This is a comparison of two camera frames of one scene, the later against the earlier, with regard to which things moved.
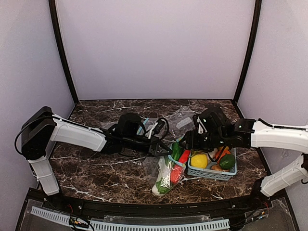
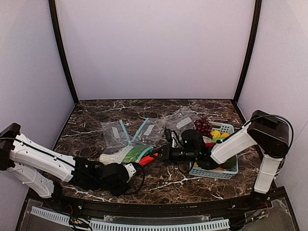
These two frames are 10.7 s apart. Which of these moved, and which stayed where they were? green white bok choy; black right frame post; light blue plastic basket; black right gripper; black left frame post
Moved: black right gripper; green white bok choy
Stayed: light blue plastic basket; black right frame post; black left frame post
